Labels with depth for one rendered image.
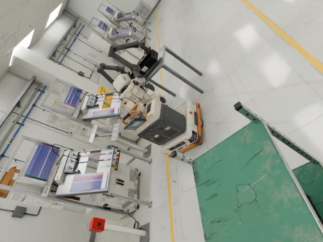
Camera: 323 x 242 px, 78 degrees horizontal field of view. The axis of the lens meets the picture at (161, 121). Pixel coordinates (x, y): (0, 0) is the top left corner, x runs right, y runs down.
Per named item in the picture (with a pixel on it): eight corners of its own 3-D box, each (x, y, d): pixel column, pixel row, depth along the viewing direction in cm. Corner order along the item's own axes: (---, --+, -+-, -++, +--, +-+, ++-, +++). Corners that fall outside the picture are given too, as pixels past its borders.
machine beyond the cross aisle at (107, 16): (151, 21, 794) (108, -12, 708) (152, 30, 737) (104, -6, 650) (133, 48, 869) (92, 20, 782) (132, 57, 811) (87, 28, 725)
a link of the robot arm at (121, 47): (110, 54, 246) (112, 48, 237) (108, 50, 247) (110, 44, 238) (138, 48, 270) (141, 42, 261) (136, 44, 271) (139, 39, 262)
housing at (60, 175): (73, 155, 315) (69, 150, 305) (64, 184, 281) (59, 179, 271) (68, 155, 316) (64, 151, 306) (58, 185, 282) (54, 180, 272)
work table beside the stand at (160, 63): (204, 92, 301) (162, 64, 264) (173, 114, 347) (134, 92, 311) (202, 73, 327) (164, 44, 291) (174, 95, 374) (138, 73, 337)
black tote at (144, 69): (135, 84, 311) (129, 80, 306) (137, 76, 321) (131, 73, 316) (157, 60, 273) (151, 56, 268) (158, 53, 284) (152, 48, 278)
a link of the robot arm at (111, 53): (104, 55, 241) (105, 50, 233) (109, 49, 248) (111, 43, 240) (136, 76, 250) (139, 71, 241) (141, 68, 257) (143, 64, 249)
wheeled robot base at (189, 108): (204, 143, 249) (189, 136, 237) (171, 159, 291) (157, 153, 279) (201, 103, 289) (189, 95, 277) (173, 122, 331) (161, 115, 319)
